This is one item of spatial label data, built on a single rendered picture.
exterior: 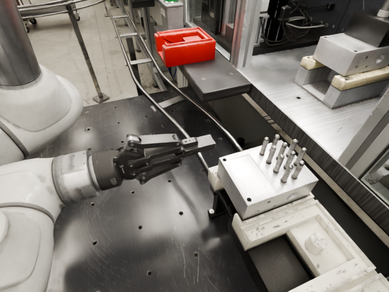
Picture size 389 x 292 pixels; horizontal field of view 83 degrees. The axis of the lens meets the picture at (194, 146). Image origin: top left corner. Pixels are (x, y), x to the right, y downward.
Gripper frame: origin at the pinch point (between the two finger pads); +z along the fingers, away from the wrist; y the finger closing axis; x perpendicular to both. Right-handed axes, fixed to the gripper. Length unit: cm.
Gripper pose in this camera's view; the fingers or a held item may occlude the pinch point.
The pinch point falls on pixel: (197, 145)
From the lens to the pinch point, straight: 46.0
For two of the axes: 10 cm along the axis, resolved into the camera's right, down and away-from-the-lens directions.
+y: 0.0, -7.0, -7.2
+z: 9.4, -2.5, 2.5
